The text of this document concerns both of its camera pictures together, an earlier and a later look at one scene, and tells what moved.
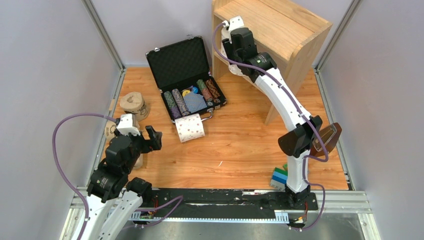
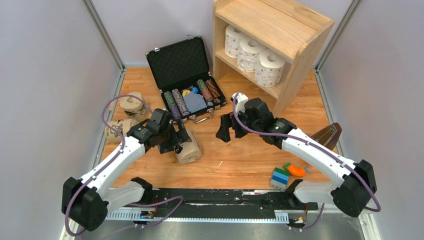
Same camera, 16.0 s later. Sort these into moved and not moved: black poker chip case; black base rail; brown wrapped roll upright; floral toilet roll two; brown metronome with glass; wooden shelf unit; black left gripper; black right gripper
Moved: floral toilet roll two; black left gripper; black right gripper
Not moved: brown wrapped roll upright; wooden shelf unit; brown metronome with glass; black poker chip case; black base rail
